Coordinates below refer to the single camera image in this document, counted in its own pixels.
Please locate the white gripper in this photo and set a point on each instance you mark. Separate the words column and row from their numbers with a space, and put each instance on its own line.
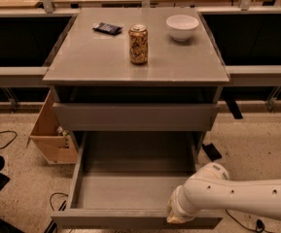
column 173, row 203

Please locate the grey drawer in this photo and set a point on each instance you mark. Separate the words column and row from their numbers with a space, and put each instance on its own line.
column 136, row 117
column 123, row 180

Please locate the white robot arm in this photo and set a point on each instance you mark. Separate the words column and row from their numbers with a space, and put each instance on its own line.
column 210, row 188

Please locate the grey top drawer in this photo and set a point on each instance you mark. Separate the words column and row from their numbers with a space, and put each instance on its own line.
column 136, row 117

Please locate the grey drawer cabinet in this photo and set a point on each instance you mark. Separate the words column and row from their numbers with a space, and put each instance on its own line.
column 94, row 68

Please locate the black power adapter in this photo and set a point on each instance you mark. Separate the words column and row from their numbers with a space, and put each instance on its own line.
column 211, row 152

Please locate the black bar on floor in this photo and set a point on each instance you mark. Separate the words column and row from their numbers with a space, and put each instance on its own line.
column 52, row 227

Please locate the cardboard box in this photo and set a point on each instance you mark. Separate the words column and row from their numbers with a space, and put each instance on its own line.
column 49, row 137

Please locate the gold patterned soda can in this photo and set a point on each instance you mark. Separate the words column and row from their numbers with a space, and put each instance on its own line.
column 138, row 44

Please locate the white ceramic bowl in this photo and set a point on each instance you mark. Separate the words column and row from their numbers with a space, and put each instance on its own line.
column 181, row 27

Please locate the dark blue snack packet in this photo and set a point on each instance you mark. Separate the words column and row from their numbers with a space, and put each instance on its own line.
column 108, row 29

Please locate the grey metal rail frame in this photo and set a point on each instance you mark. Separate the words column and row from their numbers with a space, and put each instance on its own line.
column 32, row 76

